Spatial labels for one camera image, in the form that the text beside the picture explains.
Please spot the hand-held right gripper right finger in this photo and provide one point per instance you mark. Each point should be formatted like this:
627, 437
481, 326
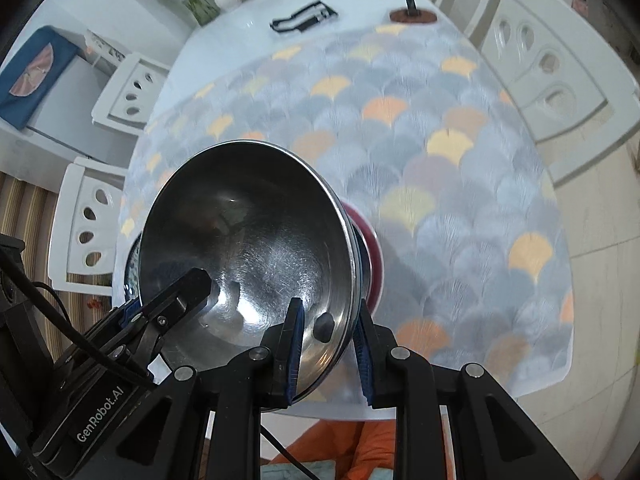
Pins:
362, 360

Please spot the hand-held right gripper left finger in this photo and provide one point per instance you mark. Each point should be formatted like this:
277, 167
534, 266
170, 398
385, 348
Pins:
295, 350

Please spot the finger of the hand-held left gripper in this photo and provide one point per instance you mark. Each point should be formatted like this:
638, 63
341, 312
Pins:
127, 315
185, 292

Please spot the blue floral plate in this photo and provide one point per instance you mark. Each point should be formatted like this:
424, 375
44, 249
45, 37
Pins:
129, 270

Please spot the stainless steel bowl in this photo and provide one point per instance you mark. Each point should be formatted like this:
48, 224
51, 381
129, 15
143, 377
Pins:
225, 220

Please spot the person's orange clothing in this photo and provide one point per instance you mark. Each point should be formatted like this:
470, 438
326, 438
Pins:
340, 445

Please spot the fan-patterned tablecloth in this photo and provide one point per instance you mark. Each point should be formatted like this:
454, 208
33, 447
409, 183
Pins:
450, 210

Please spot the white cabinet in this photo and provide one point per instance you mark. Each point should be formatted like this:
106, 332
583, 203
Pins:
70, 110

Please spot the black stand brown base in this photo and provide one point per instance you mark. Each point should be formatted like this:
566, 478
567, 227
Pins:
412, 14

